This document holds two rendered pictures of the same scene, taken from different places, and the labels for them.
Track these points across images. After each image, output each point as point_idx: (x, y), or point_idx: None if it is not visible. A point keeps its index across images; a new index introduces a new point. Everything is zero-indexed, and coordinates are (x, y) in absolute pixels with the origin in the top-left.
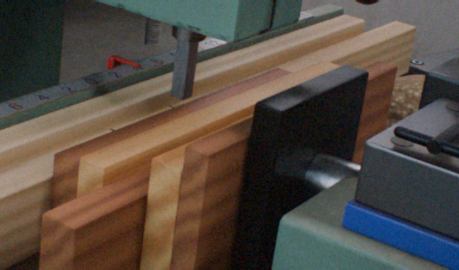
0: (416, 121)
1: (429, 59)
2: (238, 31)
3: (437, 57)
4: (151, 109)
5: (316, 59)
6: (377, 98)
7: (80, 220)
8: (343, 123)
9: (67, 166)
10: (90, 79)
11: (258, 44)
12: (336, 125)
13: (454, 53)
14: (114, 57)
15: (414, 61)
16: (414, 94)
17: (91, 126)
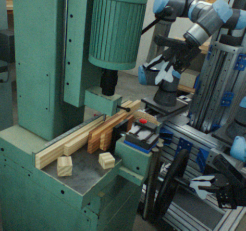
0: (132, 129)
1: (146, 97)
2: (111, 115)
3: (148, 97)
4: (100, 122)
5: (123, 109)
6: (130, 120)
7: (92, 141)
8: (125, 126)
9: (90, 133)
10: (92, 118)
11: None
12: (124, 127)
13: (152, 96)
14: (94, 114)
15: (143, 98)
16: (138, 115)
17: (92, 126)
